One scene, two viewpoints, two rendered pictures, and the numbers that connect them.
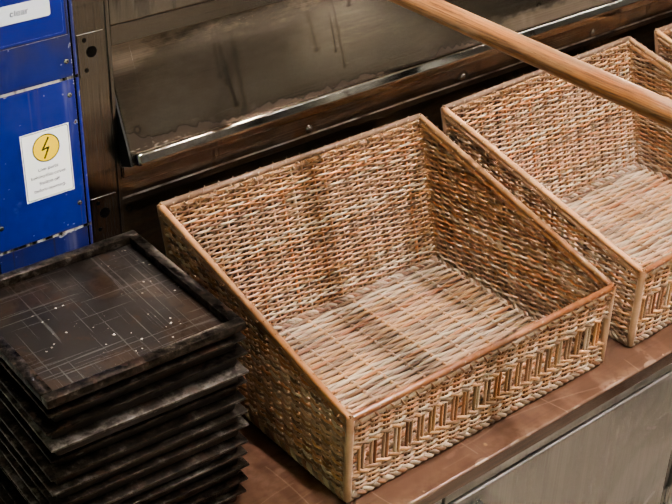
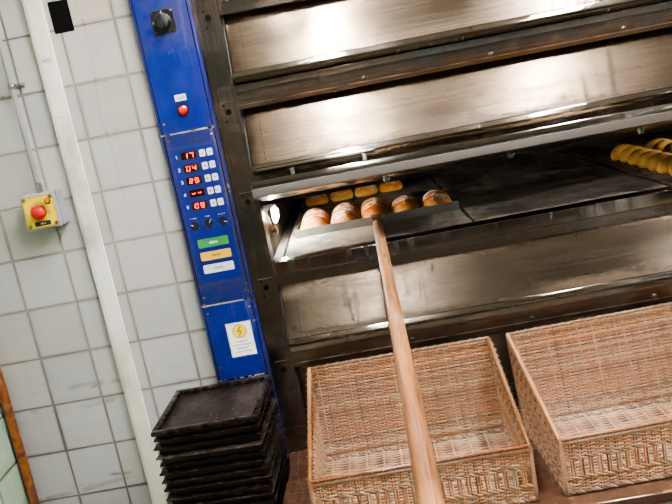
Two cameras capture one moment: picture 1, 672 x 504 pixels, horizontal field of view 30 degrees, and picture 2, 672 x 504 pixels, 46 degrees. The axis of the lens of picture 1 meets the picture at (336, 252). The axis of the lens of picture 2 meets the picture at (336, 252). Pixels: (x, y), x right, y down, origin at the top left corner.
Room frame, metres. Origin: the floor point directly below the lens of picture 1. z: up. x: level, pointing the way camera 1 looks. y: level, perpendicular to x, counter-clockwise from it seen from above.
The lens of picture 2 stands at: (0.14, -1.35, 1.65)
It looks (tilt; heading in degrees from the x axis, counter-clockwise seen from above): 12 degrees down; 43
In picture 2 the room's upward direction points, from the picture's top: 11 degrees counter-clockwise
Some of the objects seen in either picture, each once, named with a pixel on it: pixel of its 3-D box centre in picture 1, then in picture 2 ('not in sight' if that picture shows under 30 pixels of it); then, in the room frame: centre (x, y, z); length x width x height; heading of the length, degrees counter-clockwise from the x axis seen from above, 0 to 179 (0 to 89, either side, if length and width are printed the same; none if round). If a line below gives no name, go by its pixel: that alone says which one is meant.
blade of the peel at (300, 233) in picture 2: not in sight; (374, 210); (2.25, 0.39, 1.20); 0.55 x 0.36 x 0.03; 130
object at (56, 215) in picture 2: not in sight; (44, 209); (1.24, 0.76, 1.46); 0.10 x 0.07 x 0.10; 131
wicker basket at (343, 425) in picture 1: (387, 285); (411, 427); (1.67, -0.08, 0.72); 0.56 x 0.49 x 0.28; 130
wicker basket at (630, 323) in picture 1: (629, 175); (633, 388); (2.06, -0.54, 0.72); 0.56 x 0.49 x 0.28; 132
